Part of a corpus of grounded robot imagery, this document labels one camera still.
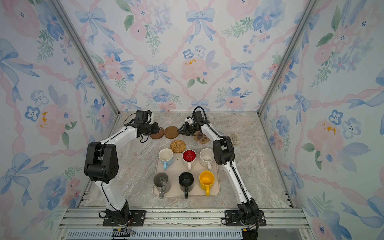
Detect red mug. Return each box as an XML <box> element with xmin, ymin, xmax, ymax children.
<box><xmin>182</xmin><ymin>150</ymin><xmax>197</xmax><ymax>171</ymax></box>

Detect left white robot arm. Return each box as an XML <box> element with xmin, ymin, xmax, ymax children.
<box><xmin>84</xmin><ymin>110</ymin><xmax>160</xmax><ymax>226</ymax></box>

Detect black mug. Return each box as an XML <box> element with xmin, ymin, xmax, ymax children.
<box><xmin>178</xmin><ymin>172</ymin><xmax>194</xmax><ymax>199</ymax></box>

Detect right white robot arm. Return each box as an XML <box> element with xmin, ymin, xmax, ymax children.
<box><xmin>178</xmin><ymin>106</ymin><xmax>260</xmax><ymax>227</ymax></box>

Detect aluminium corner frame post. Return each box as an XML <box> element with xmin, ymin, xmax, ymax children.
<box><xmin>48</xmin><ymin>0</ymin><xmax>120</xmax><ymax>116</ymax></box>
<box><xmin>257</xmin><ymin>0</ymin><xmax>318</xmax><ymax>118</ymax></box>

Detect aluminium corner frame post right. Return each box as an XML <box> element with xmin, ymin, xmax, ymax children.
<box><xmin>257</xmin><ymin>0</ymin><xmax>318</xmax><ymax>118</ymax></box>

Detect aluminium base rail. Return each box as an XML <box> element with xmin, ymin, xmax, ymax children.
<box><xmin>53</xmin><ymin>207</ymin><xmax>315</xmax><ymax>240</ymax></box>

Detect cork paw print coaster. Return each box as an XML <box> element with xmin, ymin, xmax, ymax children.
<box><xmin>194</xmin><ymin>131</ymin><xmax>211</xmax><ymax>144</ymax></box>

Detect grey mug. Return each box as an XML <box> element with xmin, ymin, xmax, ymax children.
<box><xmin>153</xmin><ymin>173</ymin><xmax>171</xmax><ymax>199</ymax></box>

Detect beige serving tray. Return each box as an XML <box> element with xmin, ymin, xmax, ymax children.
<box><xmin>153</xmin><ymin>154</ymin><xmax>221</xmax><ymax>199</ymax></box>

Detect light blue mug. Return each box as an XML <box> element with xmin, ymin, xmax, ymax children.
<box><xmin>159</xmin><ymin>149</ymin><xmax>174</xmax><ymax>170</ymax></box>

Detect yellow mug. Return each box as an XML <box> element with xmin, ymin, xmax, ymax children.
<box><xmin>199</xmin><ymin>171</ymin><xmax>215</xmax><ymax>196</ymax></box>

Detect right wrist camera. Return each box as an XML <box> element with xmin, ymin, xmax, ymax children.
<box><xmin>185</xmin><ymin>116</ymin><xmax>193</xmax><ymax>125</ymax></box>

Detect aluminium corner frame post left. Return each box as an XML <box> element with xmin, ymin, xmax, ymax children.
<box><xmin>48</xmin><ymin>0</ymin><xmax>120</xmax><ymax>116</ymax></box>

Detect dark wooden coaster white marks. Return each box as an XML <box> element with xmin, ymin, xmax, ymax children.
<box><xmin>150</xmin><ymin>127</ymin><xmax>165</xmax><ymax>140</ymax></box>

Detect white mug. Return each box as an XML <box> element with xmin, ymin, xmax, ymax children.
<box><xmin>200</xmin><ymin>149</ymin><xmax>215</xmax><ymax>171</ymax></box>

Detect multicolour woven round coaster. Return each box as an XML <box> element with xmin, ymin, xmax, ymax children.
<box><xmin>229</xmin><ymin>133</ymin><xmax>241</xmax><ymax>145</ymax></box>

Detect plain brown wooden coaster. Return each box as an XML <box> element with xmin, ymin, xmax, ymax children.
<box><xmin>164</xmin><ymin>126</ymin><xmax>179</xmax><ymax>139</ymax></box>

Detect rattan woven round coaster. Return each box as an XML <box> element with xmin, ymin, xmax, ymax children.
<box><xmin>170</xmin><ymin>140</ymin><xmax>187</xmax><ymax>153</ymax></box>

